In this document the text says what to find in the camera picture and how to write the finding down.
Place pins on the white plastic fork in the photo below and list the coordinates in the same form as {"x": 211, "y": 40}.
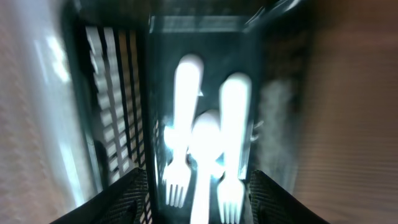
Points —
{"x": 235, "y": 96}
{"x": 187, "y": 84}

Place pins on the black plastic mesh basket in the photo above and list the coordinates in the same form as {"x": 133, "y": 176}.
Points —
{"x": 123, "y": 56}

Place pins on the white plastic spoon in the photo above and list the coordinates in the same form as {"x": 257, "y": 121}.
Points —
{"x": 204, "y": 148}

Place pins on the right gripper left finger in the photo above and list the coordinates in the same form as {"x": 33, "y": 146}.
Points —
{"x": 122, "y": 202}

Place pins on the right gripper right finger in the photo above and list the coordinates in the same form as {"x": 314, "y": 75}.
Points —
{"x": 271, "y": 204}

